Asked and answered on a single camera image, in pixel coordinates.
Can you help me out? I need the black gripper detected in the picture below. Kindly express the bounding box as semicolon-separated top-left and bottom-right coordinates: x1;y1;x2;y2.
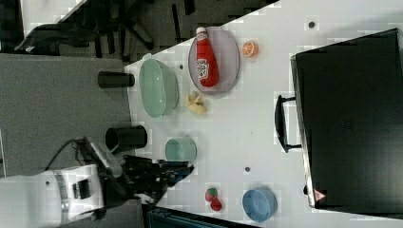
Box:
101;156;194;203

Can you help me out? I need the oven door with black handle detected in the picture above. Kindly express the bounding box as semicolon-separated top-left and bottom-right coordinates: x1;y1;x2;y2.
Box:
275;53;319;208

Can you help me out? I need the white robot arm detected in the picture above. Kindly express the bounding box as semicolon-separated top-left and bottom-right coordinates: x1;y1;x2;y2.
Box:
1;138;194;228

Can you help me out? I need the small green cup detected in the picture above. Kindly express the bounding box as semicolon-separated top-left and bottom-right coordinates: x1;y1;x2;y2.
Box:
164;137;197;162

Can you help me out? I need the red strawberry toy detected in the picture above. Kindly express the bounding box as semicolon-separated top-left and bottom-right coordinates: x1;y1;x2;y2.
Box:
204;188;222;212

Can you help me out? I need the yellow peeled banana toy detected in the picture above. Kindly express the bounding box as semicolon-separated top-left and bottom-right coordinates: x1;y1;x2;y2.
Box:
185;91;207;115

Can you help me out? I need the green colander basket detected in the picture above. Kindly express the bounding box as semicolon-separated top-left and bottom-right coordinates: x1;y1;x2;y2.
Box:
139;53;179;118

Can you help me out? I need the blue bowl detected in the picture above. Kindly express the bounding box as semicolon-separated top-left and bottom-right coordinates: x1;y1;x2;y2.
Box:
242;186;278;222

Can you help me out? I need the red plush ketchup bottle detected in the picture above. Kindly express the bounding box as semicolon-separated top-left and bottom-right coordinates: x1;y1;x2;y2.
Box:
196;28;220;87

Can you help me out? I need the grey round plate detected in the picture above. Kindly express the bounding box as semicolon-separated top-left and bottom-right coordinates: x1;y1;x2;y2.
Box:
188;27;240;96

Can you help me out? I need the orange slice toy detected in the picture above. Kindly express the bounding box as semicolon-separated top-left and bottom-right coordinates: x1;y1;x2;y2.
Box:
241;41;259;57

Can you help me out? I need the black office chair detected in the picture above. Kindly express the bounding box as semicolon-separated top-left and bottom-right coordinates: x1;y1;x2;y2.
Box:
13;0;198;60

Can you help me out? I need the black cylinder table post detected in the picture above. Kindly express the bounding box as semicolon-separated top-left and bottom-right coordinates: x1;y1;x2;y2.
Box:
105;125;148;154
98;71;135;88

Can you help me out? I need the black cylinder table post far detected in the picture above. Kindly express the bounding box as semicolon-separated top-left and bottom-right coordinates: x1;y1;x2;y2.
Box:
98;71;135;88

